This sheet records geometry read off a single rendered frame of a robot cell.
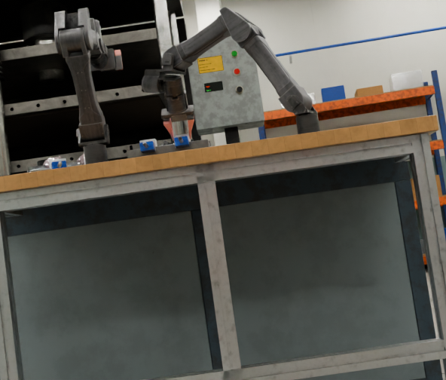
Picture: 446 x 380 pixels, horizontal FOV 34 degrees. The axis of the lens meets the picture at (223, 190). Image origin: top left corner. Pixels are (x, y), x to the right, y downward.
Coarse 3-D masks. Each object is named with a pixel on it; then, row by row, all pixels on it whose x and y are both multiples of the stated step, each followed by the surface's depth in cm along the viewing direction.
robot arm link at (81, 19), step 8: (80, 8) 200; (56, 16) 198; (64, 16) 198; (72, 16) 201; (80, 16) 198; (88, 16) 199; (56, 24) 197; (64, 24) 196; (72, 24) 201; (80, 24) 196; (88, 24) 197; (56, 32) 195; (88, 32) 195; (96, 32) 219; (56, 40) 194; (88, 40) 194; (96, 40) 217; (88, 48) 196; (96, 48) 218
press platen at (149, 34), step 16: (128, 32) 322; (144, 32) 322; (16, 48) 323; (32, 48) 322; (48, 48) 322; (112, 48) 327; (128, 48) 330; (144, 48) 333; (16, 64) 330; (32, 64) 334; (48, 64) 337; (64, 64) 341; (128, 64) 356; (144, 64) 360; (16, 80) 356; (32, 80) 360; (96, 80) 377; (112, 80) 382; (128, 80) 386; (16, 96) 386; (32, 96) 391
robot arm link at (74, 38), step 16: (64, 32) 195; (80, 32) 195; (64, 48) 195; (80, 48) 196; (80, 64) 197; (80, 80) 199; (80, 96) 201; (80, 112) 203; (96, 112) 204; (80, 128) 205; (96, 128) 205
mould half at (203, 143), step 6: (174, 144) 232; (192, 144) 232; (198, 144) 232; (204, 144) 232; (210, 144) 260; (132, 150) 233; (138, 150) 233; (156, 150) 232; (162, 150) 232; (168, 150) 232; (174, 150) 232; (180, 150) 232; (132, 156) 232; (138, 156) 232
